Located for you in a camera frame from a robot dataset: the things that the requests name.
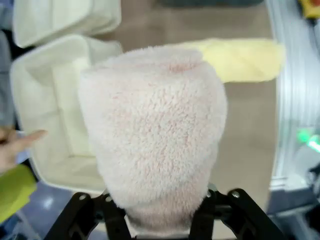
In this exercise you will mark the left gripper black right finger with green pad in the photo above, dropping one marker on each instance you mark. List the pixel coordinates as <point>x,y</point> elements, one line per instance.
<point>237,217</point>

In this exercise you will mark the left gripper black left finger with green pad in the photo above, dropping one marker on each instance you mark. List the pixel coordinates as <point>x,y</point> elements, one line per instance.
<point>82,220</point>

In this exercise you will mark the forearm in green sleeve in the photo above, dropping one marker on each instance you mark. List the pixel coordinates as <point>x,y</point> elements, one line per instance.
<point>12,190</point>

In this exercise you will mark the cream fabric basket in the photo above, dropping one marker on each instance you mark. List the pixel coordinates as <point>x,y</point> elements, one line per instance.
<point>45,100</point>
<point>62,17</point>

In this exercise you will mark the pink fluffy towel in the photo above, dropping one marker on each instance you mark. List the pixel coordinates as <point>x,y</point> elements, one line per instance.
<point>155,125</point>

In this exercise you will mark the yellow fluffy towel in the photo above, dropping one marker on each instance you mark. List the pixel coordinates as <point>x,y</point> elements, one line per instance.
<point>245,60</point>

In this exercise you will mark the person's hand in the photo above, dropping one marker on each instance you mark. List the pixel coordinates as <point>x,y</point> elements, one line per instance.
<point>12,150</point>

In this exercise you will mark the yellow emergency stop button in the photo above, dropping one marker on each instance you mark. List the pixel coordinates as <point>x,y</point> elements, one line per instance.
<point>311,8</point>

